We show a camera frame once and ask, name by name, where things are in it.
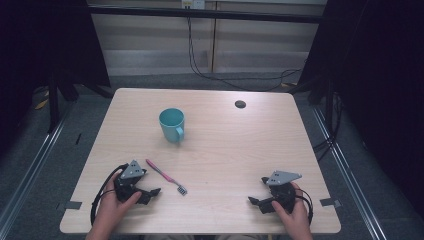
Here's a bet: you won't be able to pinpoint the aluminium floor rail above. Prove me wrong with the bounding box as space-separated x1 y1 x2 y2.
0 106 69 234
312 106 388 240

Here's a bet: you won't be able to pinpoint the dark curtain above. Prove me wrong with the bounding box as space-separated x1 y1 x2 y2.
0 0 112 158
297 0 424 218

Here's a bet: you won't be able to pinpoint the black horizontal bar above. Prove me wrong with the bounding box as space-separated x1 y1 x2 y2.
88 5 324 24

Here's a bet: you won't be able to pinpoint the teal cup with handle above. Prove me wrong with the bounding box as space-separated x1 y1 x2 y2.
158 107 186 145

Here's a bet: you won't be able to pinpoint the person's left hand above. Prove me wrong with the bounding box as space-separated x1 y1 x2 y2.
94 181 143 231

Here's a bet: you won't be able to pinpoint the right hand-held gripper cable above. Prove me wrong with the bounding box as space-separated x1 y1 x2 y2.
293 187 315 225

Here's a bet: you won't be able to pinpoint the black metal stand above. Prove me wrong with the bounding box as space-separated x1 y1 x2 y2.
324 79 336 148
46 71 62 134

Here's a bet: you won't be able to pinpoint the pink toothbrush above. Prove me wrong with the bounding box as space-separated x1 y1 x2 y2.
145 158 188 196

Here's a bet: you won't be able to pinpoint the black floor cables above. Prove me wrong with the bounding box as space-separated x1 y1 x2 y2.
313 93 345 163

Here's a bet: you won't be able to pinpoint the black wall cable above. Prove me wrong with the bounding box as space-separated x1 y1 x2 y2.
186 16 303 93

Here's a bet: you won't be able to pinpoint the person's right hand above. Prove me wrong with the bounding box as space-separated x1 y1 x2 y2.
271 182 313 234

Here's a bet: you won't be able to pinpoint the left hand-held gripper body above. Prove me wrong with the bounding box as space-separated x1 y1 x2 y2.
113 159 148 203

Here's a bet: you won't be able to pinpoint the grey tape piece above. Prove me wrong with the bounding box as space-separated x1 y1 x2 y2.
64 200 83 211
319 197 342 208

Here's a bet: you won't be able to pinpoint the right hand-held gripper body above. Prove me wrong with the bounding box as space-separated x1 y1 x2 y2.
265 170 303 214

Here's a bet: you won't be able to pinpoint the white wall power outlet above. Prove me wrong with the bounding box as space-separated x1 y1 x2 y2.
181 0 206 10

